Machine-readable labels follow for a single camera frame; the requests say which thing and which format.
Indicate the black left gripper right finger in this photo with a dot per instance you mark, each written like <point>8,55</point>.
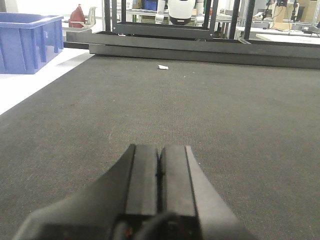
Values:
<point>188,193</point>

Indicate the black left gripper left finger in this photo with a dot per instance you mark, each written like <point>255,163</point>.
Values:
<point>127,189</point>

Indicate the dark grey fabric mat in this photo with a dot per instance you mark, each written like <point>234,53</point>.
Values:
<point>255,132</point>

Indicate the small white paper scrap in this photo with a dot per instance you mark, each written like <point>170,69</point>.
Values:
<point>163,67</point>

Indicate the blue plastic bin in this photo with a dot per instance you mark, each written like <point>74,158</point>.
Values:
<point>28,41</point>

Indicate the red bag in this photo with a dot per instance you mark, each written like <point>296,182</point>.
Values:
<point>77,18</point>

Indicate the black metal frame rack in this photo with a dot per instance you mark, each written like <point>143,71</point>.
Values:
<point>185,43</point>

